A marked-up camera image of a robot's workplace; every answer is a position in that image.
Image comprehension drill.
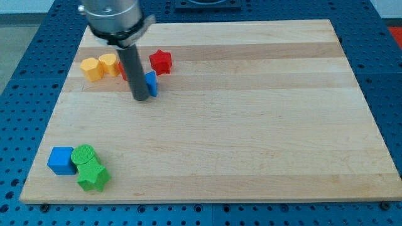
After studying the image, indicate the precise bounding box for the yellow heart block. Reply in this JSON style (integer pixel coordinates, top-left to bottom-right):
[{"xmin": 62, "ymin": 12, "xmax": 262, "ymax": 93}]
[{"xmin": 99, "ymin": 53, "xmax": 120, "ymax": 77}]

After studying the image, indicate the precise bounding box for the blue triangle block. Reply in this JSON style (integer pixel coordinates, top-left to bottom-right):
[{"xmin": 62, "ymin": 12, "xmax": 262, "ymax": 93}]
[{"xmin": 145, "ymin": 71, "xmax": 157, "ymax": 97}]

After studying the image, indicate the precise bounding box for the red circle block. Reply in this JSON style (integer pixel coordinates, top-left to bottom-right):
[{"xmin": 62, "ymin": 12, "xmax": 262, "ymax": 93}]
[{"xmin": 118, "ymin": 62, "xmax": 127, "ymax": 81}]

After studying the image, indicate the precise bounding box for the wooden board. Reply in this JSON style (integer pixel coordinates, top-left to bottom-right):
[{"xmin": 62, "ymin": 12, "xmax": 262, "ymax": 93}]
[{"xmin": 20, "ymin": 19, "xmax": 401, "ymax": 204}]

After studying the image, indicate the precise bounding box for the yellow hexagon block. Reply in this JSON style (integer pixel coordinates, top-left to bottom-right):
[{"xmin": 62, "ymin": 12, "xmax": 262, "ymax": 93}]
[{"xmin": 80, "ymin": 58, "xmax": 104, "ymax": 82}]

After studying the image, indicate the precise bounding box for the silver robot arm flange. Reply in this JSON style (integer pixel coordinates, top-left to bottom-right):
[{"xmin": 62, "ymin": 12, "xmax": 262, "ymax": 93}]
[{"xmin": 78, "ymin": 0, "xmax": 156, "ymax": 50}]

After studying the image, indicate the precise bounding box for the red star block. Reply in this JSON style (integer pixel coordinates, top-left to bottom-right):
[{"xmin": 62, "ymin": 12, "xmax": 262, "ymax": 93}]
[{"xmin": 149, "ymin": 50, "xmax": 173, "ymax": 76}]

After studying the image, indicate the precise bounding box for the green star block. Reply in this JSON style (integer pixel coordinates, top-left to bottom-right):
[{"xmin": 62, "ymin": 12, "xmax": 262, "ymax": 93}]
[{"xmin": 77, "ymin": 158, "xmax": 111, "ymax": 192}]

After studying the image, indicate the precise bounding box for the blue cube block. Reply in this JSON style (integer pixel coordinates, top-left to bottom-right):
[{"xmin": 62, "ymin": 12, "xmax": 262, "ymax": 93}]
[{"xmin": 47, "ymin": 146, "xmax": 77, "ymax": 175}]

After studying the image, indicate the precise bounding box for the green circle block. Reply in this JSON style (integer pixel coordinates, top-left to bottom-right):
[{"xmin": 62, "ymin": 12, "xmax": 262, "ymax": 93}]
[{"xmin": 70, "ymin": 144, "xmax": 101, "ymax": 166}]

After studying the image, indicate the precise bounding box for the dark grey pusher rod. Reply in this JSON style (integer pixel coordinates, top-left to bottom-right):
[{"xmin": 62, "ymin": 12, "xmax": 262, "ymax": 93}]
[{"xmin": 117, "ymin": 45, "xmax": 149, "ymax": 101}]

